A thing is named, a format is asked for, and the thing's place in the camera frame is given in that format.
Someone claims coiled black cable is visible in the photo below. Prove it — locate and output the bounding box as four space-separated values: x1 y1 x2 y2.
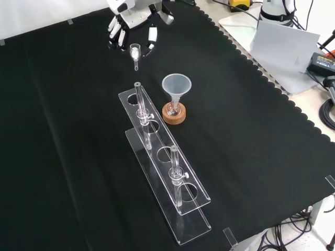
318 98 335 129

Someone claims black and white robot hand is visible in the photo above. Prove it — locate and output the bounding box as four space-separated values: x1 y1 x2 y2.
106 0 164 57

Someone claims black floor cable bundle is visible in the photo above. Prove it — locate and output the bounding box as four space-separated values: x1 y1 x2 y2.
258 206 316 251

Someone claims small round-bottom glass flask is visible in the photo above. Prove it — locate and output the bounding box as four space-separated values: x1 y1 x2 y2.
166 100 183 117

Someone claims black bench cloth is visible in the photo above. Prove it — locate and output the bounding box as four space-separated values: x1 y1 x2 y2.
0 0 335 251

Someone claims pale grey board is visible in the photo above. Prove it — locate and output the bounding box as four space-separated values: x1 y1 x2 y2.
249 20 321 74

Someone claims translucent plastic funnel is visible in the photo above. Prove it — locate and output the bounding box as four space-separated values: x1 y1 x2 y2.
161 74 193 110

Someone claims cork ring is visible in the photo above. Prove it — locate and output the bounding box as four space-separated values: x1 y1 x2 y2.
162 102 188 126

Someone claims yellow stop button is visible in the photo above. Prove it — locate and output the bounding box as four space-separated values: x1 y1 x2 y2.
228 0 252 13

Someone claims black power adapter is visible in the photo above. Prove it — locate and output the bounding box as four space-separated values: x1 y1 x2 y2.
306 52 335 76

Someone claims clear acrylic funnel stand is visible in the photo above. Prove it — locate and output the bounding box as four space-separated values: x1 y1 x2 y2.
118 81 213 247

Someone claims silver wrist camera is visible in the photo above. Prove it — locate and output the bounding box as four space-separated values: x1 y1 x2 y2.
156 10 175 26

